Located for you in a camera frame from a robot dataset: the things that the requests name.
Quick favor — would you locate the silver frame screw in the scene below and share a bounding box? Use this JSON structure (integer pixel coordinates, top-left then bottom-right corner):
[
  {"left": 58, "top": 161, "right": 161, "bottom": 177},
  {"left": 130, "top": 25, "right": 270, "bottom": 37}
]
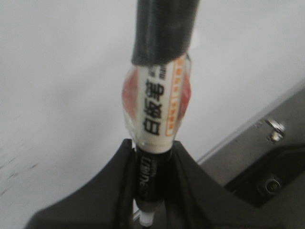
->
[{"left": 265, "top": 118, "right": 285, "bottom": 143}]

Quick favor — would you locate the black corner bracket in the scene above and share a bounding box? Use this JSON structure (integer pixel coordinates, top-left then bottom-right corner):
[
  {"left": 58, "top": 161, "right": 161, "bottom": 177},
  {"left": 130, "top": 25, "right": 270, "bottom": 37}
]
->
[{"left": 225, "top": 144, "right": 305, "bottom": 208}]

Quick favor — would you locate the white whiteboard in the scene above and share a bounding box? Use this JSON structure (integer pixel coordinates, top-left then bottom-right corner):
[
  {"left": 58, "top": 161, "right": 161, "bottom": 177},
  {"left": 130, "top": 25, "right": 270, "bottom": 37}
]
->
[{"left": 0, "top": 0, "right": 305, "bottom": 229}]

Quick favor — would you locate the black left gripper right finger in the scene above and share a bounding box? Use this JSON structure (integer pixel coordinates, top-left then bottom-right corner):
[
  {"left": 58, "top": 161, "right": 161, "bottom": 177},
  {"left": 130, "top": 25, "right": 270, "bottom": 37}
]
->
[{"left": 165, "top": 140, "right": 305, "bottom": 229}]

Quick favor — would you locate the whiteboard marker pen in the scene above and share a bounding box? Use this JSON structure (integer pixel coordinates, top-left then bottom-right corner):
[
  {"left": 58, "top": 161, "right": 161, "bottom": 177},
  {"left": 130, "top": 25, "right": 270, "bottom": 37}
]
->
[{"left": 122, "top": 0, "right": 199, "bottom": 229}]

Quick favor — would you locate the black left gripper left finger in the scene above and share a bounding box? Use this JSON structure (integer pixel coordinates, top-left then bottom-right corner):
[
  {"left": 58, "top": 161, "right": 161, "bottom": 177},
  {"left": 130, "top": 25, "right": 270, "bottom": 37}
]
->
[{"left": 25, "top": 139, "right": 135, "bottom": 229}]

